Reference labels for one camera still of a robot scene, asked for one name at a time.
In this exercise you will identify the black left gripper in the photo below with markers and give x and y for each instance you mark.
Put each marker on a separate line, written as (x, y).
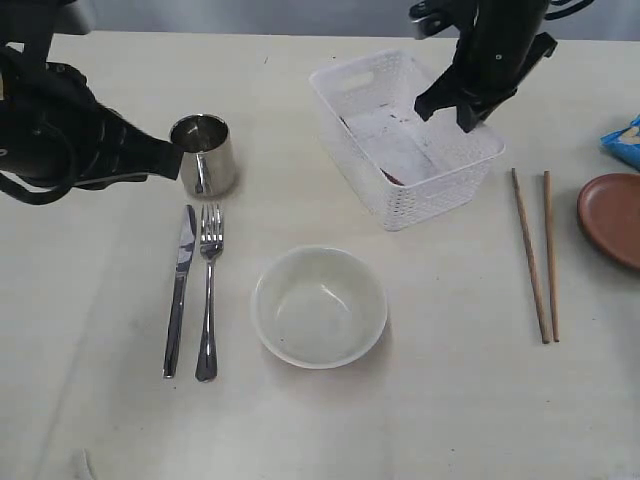
(55, 134)

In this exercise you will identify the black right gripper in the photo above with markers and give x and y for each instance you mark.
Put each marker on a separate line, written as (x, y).
(499, 44)

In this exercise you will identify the white perforated plastic basket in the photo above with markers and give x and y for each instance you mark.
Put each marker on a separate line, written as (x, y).
(440, 165)

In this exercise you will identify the brown wooden spoon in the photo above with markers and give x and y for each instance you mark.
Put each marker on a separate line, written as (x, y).
(389, 177)

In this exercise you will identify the wooden chopstick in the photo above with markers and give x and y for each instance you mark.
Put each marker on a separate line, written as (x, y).
(530, 257)
(550, 246)

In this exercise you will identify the silver metal cup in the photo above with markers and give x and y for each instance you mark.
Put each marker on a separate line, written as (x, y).
(208, 168)

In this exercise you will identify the silver table knife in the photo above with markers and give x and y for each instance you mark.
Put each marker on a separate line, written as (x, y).
(183, 262)

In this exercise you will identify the blue chips snack bag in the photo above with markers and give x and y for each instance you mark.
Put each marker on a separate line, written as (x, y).
(624, 144)

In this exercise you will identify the brown round plate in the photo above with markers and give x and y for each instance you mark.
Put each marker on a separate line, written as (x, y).
(608, 214)

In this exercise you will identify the silver metal fork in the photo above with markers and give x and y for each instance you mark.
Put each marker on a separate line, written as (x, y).
(211, 246)

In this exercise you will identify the speckled white bowl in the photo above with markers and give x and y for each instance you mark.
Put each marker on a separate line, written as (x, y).
(318, 307)

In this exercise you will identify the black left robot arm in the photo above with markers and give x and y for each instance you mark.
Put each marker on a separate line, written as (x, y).
(29, 27)

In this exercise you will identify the grey backdrop curtain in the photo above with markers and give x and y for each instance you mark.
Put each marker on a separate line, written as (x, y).
(603, 20)

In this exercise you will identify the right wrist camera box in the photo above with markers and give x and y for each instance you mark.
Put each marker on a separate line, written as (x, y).
(431, 17)

